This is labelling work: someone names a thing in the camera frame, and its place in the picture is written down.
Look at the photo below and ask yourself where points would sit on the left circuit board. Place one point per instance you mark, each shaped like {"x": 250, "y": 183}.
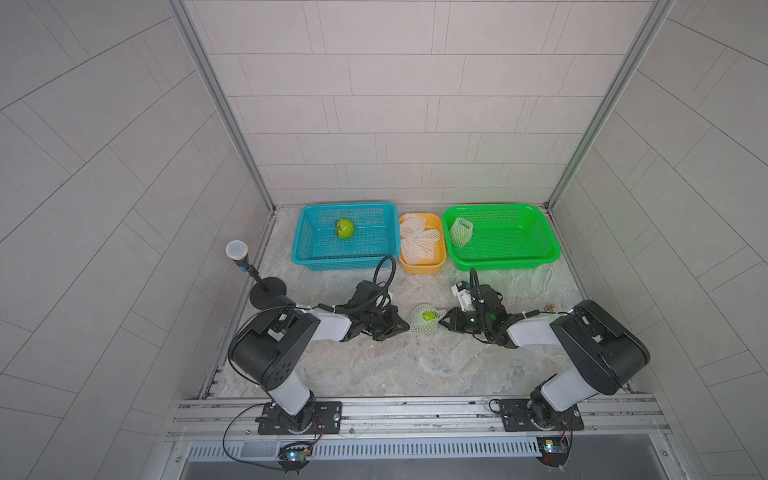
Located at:
{"x": 295, "y": 456}

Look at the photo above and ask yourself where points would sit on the yellow plastic tub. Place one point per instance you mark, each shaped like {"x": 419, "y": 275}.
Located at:
{"x": 429, "y": 266}

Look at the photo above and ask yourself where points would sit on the microphone on black stand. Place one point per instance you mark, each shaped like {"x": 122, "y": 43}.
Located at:
{"x": 264, "y": 290}

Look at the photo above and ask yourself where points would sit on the white foam net sleeve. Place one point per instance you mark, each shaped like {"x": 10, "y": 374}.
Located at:
{"x": 461, "y": 231}
{"x": 418, "y": 327}

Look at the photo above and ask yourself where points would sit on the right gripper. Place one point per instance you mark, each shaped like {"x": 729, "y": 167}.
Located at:
{"x": 455, "y": 316}

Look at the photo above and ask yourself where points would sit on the green plastic basket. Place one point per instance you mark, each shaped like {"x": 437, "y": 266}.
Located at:
{"x": 489, "y": 237}

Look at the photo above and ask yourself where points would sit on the right circuit board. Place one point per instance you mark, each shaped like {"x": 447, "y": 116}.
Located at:
{"x": 554, "y": 451}

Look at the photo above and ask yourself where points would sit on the green custard apple in basket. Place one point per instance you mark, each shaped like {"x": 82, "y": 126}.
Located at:
{"x": 344, "y": 228}

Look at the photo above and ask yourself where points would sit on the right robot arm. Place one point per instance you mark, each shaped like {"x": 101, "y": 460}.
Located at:
{"x": 604, "y": 354}

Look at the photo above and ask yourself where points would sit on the white foam nets pile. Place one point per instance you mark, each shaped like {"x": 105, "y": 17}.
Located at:
{"x": 418, "y": 241}

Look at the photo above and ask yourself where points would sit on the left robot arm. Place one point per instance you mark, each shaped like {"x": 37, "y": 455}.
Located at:
{"x": 268, "y": 348}

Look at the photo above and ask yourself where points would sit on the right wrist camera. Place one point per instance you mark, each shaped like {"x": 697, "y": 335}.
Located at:
{"x": 462, "y": 292}

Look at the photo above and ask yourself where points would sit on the teal plastic basket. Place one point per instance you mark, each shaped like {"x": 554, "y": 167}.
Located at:
{"x": 316, "y": 246}

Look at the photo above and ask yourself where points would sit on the green custard apple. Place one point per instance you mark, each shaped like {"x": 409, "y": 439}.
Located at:
{"x": 344, "y": 228}
{"x": 461, "y": 233}

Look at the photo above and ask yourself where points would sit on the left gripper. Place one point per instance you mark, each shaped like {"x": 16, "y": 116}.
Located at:
{"x": 392, "y": 318}

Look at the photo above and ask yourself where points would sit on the circuit board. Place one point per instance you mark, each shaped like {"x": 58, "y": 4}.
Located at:
{"x": 554, "y": 451}
{"x": 295, "y": 456}

